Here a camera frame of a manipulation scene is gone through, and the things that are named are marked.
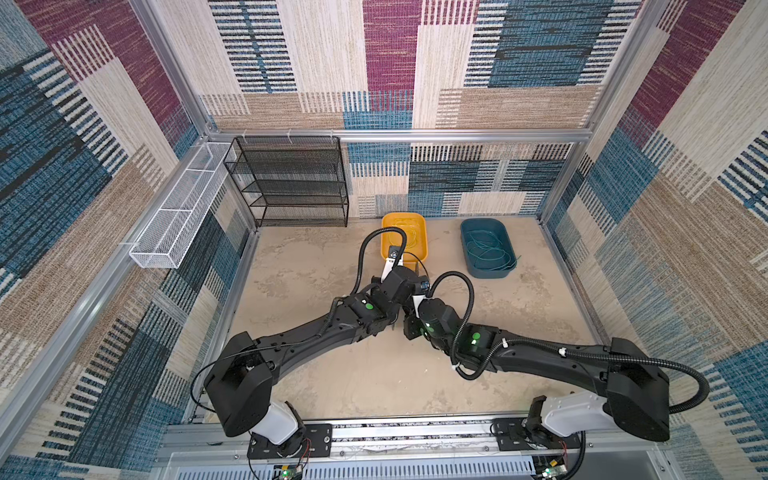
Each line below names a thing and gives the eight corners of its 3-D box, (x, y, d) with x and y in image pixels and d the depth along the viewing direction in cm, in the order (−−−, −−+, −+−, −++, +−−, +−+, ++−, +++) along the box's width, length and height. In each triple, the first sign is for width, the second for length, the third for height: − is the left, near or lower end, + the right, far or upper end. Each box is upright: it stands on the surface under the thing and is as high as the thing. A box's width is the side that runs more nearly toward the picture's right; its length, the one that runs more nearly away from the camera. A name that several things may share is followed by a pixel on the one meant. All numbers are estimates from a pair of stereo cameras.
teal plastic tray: (468, 279, 104) (471, 269, 100) (458, 228, 120) (460, 218, 115) (515, 279, 104) (521, 269, 100) (499, 228, 119) (503, 218, 115)
